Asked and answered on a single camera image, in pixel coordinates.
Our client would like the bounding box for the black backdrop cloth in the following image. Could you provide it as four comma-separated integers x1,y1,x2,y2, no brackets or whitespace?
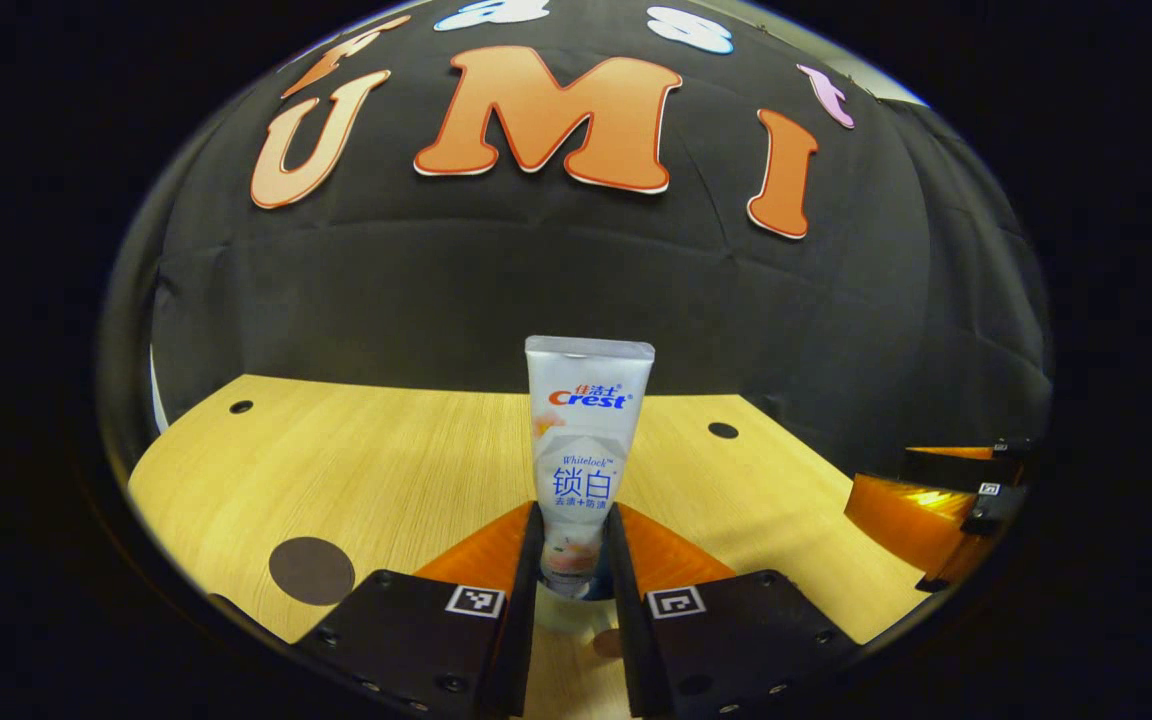
96,0,1055,501

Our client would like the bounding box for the round brown coaster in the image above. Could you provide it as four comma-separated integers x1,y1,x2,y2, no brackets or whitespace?
268,536,357,607

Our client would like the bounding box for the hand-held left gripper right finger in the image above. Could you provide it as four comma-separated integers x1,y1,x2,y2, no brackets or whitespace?
604,503,864,720

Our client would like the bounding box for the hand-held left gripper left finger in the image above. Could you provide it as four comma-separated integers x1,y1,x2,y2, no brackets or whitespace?
292,500,546,719

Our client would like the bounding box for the white toothpaste tube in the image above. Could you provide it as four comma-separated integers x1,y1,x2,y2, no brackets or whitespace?
524,335,657,601

